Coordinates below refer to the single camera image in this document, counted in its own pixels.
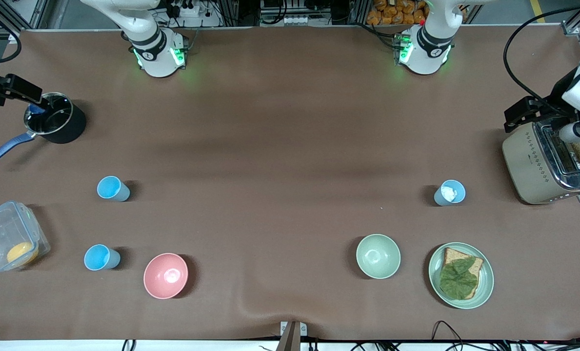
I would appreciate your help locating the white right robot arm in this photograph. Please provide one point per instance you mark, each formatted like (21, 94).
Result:
(158, 56)

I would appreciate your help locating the orange snack bag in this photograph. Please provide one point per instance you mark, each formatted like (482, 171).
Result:
(392, 14)

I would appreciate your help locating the light blue plastic cup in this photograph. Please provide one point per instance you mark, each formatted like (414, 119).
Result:
(98, 257)
(110, 187)
(458, 186)

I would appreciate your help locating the grey metal camera bracket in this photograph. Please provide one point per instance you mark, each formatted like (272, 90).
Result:
(292, 336)

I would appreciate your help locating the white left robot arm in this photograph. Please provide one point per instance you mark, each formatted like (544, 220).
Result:
(429, 51)

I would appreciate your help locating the pale green bowl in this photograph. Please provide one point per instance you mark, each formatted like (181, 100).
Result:
(378, 256)

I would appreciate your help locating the brown toast slice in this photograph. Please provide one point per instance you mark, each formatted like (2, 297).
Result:
(474, 263)

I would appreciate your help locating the green lettuce leaf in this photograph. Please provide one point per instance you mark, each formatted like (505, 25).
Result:
(458, 280)

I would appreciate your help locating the white wad of paper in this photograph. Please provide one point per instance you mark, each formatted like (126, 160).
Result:
(449, 193)

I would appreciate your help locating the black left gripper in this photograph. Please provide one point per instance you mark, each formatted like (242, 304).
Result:
(552, 109)

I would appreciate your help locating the pink bowl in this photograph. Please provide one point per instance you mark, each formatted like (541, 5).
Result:
(166, 276)

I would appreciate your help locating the yellow orange food piece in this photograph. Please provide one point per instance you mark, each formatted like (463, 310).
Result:
(20, 252)

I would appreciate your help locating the pale green plate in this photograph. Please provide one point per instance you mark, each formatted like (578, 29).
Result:
(487, 282)

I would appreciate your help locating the white power strip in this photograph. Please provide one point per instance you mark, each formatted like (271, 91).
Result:
(187, 9)

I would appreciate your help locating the beige metal toaster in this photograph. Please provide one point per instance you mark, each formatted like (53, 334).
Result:
(529, 170)

